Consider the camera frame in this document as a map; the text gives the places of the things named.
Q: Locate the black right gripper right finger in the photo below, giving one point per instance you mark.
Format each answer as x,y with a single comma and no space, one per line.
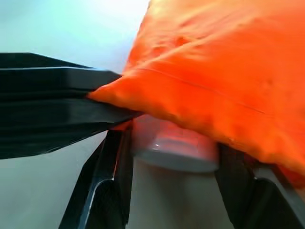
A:
247,200

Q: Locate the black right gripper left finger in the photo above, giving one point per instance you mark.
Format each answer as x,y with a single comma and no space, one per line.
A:
104,190

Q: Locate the white tube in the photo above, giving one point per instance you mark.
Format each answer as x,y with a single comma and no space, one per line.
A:
176,190

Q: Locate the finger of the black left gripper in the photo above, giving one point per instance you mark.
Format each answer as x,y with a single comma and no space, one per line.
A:
47,78
47,124

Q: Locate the orange pouch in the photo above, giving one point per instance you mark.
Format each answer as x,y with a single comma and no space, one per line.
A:
214,83

